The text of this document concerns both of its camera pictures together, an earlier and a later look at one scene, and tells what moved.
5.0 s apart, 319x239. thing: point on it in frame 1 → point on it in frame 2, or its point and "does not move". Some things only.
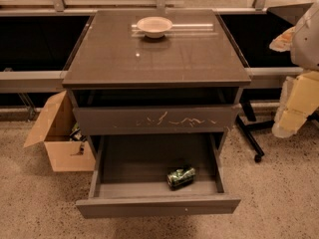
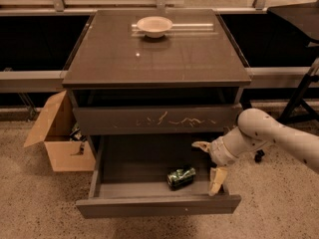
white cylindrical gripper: [306, 47] → [217, 152]
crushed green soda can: [180, 177] does not move
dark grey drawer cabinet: [125, 83] does not move
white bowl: [154, 26] does not move
